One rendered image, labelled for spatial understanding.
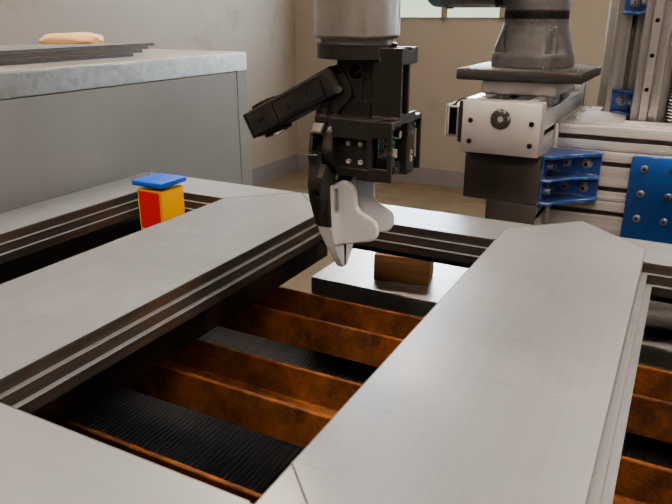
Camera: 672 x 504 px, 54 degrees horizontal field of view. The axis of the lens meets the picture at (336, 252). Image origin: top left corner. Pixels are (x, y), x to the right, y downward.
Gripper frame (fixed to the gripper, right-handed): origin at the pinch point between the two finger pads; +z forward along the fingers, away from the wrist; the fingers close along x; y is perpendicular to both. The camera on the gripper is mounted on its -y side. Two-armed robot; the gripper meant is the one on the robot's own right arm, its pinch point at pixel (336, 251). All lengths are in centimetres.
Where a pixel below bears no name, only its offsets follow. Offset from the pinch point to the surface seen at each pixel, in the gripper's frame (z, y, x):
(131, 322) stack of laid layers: 6.9, -17.4, -11.3
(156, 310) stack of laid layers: 7.0, -17.2, -7.8
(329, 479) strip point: 5.7, 12.2, -24.0
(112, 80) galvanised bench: -11, -63, 33
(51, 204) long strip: 6, -57, 12
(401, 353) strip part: 5.7, 10.0, -6.5
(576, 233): 5.7, 18.2, 35.5
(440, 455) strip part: 5.7, 17.7, -18.4
